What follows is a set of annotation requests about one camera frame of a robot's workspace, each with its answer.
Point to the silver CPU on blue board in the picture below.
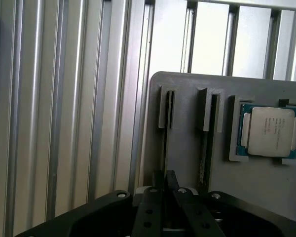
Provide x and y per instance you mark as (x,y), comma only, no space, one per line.
(271,130)

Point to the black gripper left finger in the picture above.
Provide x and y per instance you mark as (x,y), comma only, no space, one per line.
(148,212)

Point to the grey plastic parts rack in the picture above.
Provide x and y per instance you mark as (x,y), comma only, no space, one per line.
(185,148)

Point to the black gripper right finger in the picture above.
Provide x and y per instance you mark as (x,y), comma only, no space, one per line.
(192,209)

